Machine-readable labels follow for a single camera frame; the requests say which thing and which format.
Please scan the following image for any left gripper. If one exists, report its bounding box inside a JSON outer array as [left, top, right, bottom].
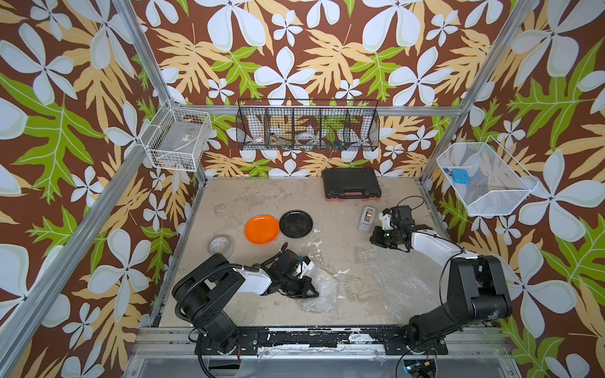
[[279, 276, 319, 299]]

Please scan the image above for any clear bubble wrap sheet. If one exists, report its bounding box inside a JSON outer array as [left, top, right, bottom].
[[300, 267, 338, 315]]

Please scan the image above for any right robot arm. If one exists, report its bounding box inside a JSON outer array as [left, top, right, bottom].
[[370, 226, 513, 353]]

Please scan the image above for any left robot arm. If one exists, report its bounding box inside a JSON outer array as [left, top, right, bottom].
[[172, 243, 319, 354]]

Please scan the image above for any white tape dispenser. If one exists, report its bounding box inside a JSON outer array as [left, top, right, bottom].
[[359, 206, 376, 233]]

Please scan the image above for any orange plate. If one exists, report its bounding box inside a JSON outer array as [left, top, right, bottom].
[[244, 215, 280, 245]]

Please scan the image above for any black plate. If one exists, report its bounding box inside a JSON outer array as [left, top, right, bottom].
[[279, 209, 314, 239]]

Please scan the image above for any black plastic case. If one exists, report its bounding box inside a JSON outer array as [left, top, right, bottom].
[[321, 168, 382, 201]]

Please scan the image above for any blue object in basket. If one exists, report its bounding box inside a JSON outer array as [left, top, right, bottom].
[[450, 169, 471, 185]]

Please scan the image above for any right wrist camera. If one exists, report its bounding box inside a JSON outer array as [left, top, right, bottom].
[[379, 206, 415, 231]]

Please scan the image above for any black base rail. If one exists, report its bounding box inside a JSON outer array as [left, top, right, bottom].
[[187, 324, 448, 357]]

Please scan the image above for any white wire basket right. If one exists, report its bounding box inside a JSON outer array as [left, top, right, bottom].
[[436, 137, 539, 217]]

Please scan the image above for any white wire basket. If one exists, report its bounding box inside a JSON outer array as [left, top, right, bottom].
[[141, 101, 214, 173], [436, 137, 539, 217]]

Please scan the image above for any black wire basket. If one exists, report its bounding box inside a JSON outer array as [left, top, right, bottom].
[[234, 99, 381, 151]]

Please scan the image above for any white wire basket left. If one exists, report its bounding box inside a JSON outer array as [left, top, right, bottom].
[[141, 101, 214, 173]]

